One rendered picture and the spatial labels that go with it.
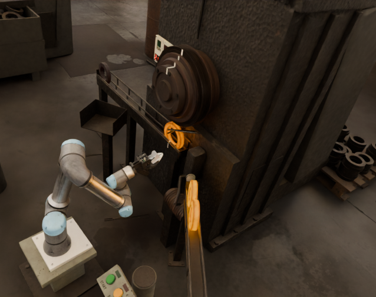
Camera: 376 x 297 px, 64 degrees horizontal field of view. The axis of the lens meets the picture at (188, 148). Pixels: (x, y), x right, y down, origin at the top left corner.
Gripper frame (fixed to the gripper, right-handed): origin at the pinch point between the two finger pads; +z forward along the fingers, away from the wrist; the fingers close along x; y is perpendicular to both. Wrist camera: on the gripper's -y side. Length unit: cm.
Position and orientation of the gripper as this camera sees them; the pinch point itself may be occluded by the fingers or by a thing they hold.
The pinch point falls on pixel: (161, 155)
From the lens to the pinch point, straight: 184.2
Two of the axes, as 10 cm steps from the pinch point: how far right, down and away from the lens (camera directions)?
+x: -5.8, -6.0, 5.5
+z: 8.1, -4.9, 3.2
